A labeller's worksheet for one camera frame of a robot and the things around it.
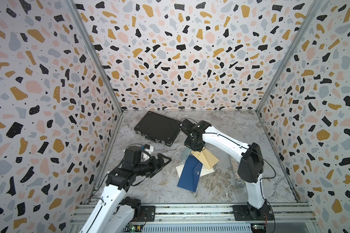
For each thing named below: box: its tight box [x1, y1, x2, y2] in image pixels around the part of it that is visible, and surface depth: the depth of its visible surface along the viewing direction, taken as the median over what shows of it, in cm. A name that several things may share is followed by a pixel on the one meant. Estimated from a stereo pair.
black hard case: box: [133, 110, 181, 147], surface depth 105 cm
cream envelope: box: [175, 164, 215, 179], surface depth 91 cm
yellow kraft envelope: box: [190, 147, 220, 170], surface depth 94 cm
